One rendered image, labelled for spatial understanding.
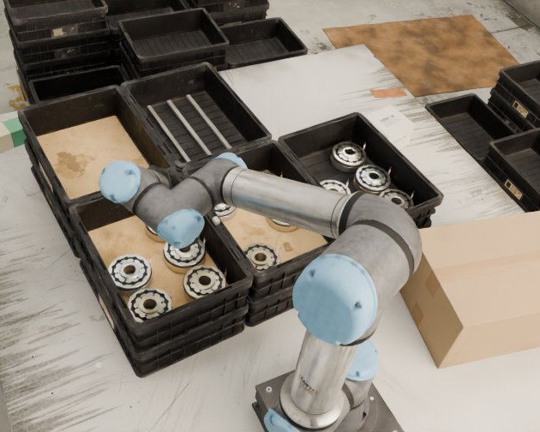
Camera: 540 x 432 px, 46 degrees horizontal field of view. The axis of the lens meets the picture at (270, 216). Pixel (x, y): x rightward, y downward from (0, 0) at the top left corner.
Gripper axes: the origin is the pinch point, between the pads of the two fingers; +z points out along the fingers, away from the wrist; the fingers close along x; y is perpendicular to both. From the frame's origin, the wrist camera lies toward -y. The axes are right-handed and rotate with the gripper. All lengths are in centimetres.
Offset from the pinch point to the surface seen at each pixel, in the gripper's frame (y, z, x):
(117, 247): 3.3, 9.5, 26.1
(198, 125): 36, 44, 4
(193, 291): -15.6, 6.5, 10.4
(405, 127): 15, 78, -52
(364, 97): 36, 97, -45
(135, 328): -20.1, -11.4, 18.4
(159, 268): -6.2, 10.1, 18.0
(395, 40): 109, 255, -77
